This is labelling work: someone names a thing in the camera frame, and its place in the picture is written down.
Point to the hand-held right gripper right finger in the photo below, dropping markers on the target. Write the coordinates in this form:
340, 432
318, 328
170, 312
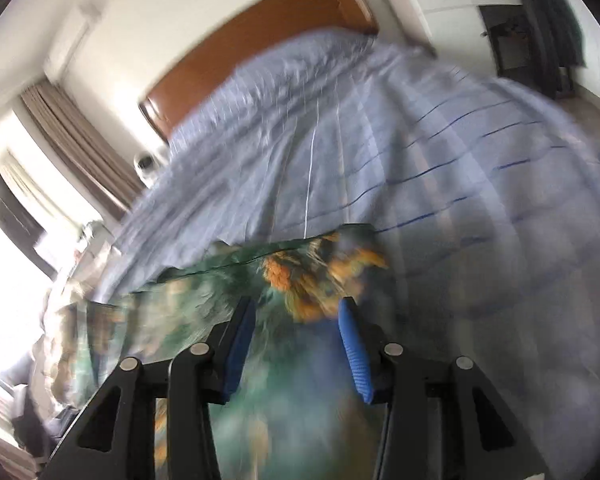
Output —
355, 355

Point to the beige curtain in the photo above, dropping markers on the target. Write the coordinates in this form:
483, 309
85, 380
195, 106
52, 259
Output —
75, 140

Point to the wooden headboard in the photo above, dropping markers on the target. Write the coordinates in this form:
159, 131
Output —
260, 35

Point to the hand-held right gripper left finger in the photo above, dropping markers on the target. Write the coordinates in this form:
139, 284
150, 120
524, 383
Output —
240, 350

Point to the green printed padded jacket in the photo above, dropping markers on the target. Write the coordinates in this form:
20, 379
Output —
280, 270

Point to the bed with blue checked bedding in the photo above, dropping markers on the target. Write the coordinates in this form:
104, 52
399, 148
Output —
380, 135

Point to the chair with dark jacket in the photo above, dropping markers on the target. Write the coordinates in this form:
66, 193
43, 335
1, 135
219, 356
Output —
550, 25

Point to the cream fleece garment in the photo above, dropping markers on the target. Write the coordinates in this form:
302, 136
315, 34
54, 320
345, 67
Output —
50, 365

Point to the white desk with drawers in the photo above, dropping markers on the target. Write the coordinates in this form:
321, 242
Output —
455, 5

